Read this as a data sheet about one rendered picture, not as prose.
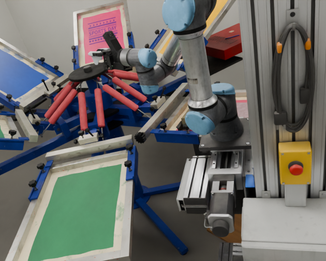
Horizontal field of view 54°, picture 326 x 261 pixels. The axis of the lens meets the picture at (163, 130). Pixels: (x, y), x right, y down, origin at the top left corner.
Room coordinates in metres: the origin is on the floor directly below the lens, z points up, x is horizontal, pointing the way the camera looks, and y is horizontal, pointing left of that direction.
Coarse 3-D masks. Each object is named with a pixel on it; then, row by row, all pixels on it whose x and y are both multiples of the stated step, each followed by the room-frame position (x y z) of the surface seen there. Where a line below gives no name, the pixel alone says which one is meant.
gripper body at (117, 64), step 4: (108, 52) 1.39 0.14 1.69; (120, 52) 1.34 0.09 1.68; (104, 56) 1.40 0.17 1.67; (108, 56) 1.38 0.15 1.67; (112, 56) 1.39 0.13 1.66; (116, 56) 1.37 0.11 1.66; (104, 60) 1.42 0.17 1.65; (108, 60) 1.38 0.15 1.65; (112, 60) 1.39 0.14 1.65; (116, 60) 1.38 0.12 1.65; (104, 64) 1.41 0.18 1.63; (108, 64) 1.39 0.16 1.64; (112, 64) 1.38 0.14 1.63; (116, 64) 1.37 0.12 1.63; (120, 64) 1.36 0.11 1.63; (104, 68) 1.41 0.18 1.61; (112, 68) 1.38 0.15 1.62; (116, 68) 1.37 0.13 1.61; (120, 68) 1.36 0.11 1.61; (124, 68) 1.35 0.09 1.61
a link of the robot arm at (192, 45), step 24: (168, 0) 1.07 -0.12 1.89; (192, 0) 1.04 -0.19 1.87; (168, 24) 1.07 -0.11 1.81; (192, 24) 1.04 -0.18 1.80; (192, 48) 1.06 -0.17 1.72; (192, 72) 1.06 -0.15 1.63; (192, 96) 1.08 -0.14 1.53; (216, 96) 1.09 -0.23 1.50; (192, 120) 1.06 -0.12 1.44; (216, 120) 1.05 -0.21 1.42
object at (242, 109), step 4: (236, 100) 1.92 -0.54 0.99; (240, 100) 1.91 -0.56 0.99; (244, 100) 1.89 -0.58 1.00; (236, 104) 1.87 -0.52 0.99; (240, 104) 1.86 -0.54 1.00; (244, 104) 1.84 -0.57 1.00; (240, 108) 1.80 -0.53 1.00; (244, 108) 1.79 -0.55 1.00; (240, 112) 1.75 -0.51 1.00; (244, 112) 1.74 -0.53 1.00
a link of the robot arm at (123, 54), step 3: (126, 48) 1.35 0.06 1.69; (129, 48) 1.34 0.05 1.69; (123, 51) 1.33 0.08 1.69; (126, 51) 1.32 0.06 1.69; (120, 54) 1.33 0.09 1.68; (123, 54) 1.32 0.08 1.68; (126, 54) 1.36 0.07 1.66; (120, 57) 1.33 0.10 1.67; (123, 57) 1.31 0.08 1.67; (120, 60) 1.33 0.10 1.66; (123, 60) 1.31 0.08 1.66; (126, 60) 1.35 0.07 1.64; (123, 63) 1.32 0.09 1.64; (126, 63) 1.31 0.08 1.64
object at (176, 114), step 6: (240, 90) 1.99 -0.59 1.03; (186, 96) 2.15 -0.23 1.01; (240, 96) 1.96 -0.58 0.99; (186, 102) 2.06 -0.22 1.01; (180, 108) 1.99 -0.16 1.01; (174, 114) 1.93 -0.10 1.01; (180, 114) 1.96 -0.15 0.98; (168, 120) 1.87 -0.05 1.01; (174, 120) 1.89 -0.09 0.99; (168, 126) 1.81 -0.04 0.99
